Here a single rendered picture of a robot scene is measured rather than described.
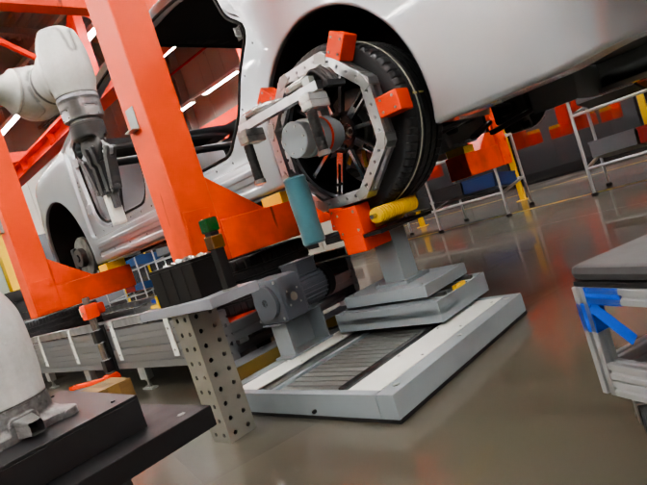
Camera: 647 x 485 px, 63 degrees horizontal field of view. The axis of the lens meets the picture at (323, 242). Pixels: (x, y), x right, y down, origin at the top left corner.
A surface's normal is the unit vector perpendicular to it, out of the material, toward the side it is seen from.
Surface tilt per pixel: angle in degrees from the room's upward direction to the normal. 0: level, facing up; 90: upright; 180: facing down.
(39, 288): 90
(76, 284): 90
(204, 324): 90
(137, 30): 90
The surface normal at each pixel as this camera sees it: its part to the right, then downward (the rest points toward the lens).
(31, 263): 0.69, -0.19
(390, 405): -0.66, 0.25
